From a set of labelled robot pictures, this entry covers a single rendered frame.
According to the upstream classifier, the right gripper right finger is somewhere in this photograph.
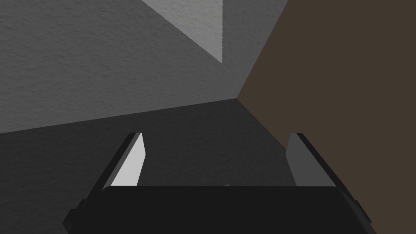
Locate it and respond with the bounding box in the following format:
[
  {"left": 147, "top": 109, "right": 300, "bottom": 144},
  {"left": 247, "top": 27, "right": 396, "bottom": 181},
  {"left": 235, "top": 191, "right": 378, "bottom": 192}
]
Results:
[{"left": 285, "top": 132, "right": 345, "bottom": 192}]

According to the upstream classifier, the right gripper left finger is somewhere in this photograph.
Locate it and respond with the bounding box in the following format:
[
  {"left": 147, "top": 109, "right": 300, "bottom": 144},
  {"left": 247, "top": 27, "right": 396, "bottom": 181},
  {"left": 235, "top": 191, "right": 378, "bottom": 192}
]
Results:
[{"left": 92, "top": 132, "right": 146, "bottom": 193}]

